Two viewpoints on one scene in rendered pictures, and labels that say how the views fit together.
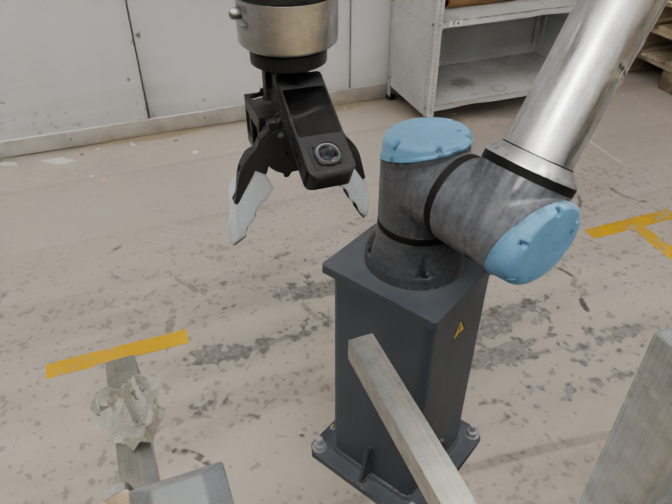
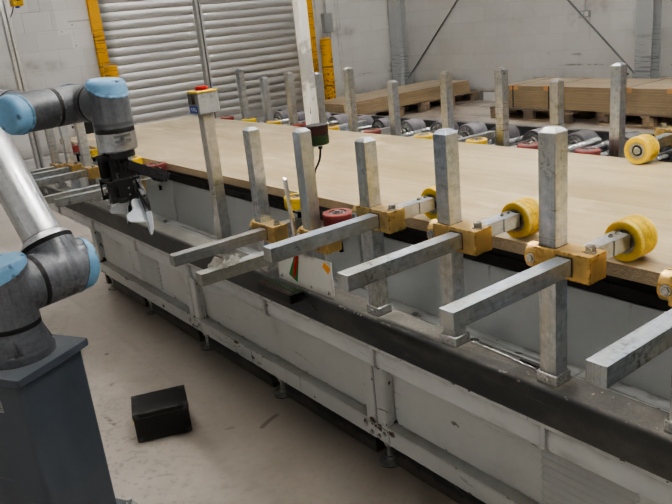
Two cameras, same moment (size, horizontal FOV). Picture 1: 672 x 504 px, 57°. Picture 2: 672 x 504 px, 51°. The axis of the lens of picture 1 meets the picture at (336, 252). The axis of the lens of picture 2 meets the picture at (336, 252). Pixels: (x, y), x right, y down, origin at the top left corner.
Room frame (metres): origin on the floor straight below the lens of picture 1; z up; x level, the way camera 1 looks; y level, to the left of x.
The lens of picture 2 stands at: (0.50, 1.80, 1.39)
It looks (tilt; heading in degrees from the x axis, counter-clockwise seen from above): 18 degrees down; 256
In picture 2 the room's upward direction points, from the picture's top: 6 degrees counter-clockwise
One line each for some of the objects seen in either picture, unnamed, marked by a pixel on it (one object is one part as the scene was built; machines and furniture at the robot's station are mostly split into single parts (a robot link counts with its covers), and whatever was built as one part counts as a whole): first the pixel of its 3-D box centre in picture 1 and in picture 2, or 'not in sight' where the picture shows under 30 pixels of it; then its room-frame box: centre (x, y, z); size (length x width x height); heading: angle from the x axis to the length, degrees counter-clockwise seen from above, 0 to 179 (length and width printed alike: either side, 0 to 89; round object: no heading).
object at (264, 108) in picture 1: (288, 104); (121, 176); (0.56, 0.05, 1.08); 0.09 x 0.08 x 0.12; 20
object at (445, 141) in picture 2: not in sight; (450, 245); (-0.07, 0.52, 0.92); 0.04 x 0.04 x 0.48; 22
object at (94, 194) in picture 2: not in sight; (112, 191); (0.65, -1.04, 0.84); 0.44 x 0.03 x 0.04; 22
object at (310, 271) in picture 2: not in sight; (303, 270); (0.15, 0.03, 0.75); 0.26 x 0.01 x 0.10; 112
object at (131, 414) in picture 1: (125, 404); (225, 259); (0.36, 0.19, 0.87); 0.09 x 0.07 x 0.02; 22
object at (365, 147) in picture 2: not in sight; (373, 238); (0.02, 0.29, 0.89); 0.04 x 0.04 x 0.48; 22
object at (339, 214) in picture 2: not in sight; (339, 231); (0.05, 0.07, 0.85); 0.08 x 0.08 x 0.11
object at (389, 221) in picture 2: not in sight; (377, 216); (0.01, 0.31, 0.95); 0.14 x 0.06 x 0.05; 112
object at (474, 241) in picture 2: not in sight; (458, 235); (-0.08, 0.54, 0.95); 0.14 x 0.06 x 0.05; 112
